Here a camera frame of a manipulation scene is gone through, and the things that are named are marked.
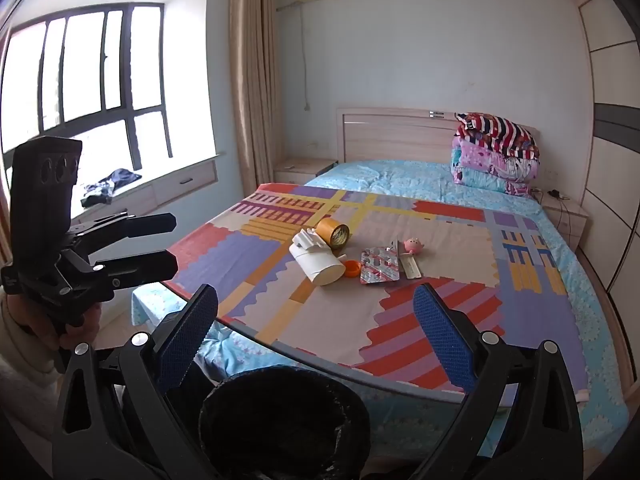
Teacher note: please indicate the wooden window seat cabinet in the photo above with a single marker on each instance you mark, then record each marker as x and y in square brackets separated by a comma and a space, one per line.
[170, 185]

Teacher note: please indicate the colourful patterned bed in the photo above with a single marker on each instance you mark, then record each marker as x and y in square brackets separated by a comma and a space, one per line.
[325, 320]

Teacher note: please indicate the crumpled white tissue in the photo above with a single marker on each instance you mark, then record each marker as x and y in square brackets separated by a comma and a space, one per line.
[310, 239]

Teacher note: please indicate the silver blister pack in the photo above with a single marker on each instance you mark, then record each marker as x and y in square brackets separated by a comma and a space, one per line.
[380, 266]

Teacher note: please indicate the person's left hand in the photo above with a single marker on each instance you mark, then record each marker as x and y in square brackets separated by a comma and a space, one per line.
[35, 322]

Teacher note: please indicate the blue patterned bedsheet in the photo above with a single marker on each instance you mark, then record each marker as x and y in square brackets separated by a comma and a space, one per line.
[400, 175]

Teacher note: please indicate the white sliding wardrobe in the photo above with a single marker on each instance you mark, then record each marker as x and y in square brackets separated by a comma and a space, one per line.
[617, 160]

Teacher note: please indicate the wooden bed headboard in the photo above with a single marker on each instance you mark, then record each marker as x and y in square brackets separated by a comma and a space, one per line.
[390, 135]

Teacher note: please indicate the person's left forearm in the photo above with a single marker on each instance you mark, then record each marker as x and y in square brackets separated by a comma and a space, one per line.
[20, 375]

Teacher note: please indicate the striped folded blanket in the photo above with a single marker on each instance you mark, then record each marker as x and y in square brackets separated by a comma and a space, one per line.
[500, 132]

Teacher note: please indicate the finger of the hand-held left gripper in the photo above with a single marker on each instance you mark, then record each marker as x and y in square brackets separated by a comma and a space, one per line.
[145, 225]
[145, 265]

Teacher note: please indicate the wooden nightstand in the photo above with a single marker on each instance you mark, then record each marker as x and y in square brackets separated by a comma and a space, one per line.
[567, 215]
[302, 167]

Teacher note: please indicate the pink pig toy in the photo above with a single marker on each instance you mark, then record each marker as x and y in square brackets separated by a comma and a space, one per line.
[414, 246]

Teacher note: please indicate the pink folded quilt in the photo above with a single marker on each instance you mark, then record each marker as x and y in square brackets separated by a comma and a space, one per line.
[485, 167]

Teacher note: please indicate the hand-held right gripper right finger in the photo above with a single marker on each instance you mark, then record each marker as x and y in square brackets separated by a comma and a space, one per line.
[442, 340]

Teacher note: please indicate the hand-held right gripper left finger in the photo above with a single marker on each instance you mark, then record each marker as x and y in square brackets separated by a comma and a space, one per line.
[187, 332]

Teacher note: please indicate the cream box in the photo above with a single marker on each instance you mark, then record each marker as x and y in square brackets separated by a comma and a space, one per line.
[410, 265]

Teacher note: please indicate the yellow tape roll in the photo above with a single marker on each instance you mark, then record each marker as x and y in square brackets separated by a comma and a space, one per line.
[334, 232]

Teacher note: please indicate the dark blue cloth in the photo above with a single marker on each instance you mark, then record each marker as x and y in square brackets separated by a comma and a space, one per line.
[112, 182]

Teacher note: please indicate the orange bottle cap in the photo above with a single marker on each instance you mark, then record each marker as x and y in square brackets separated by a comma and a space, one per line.
[352, 268]

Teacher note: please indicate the black trash bin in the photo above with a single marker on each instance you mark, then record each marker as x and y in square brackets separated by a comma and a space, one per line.
[280, 425]

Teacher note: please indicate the black framed window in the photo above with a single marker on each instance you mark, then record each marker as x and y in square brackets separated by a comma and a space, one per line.
[90, 85]

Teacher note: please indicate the beige curtain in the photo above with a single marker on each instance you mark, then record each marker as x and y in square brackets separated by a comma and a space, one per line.
[252, 75]

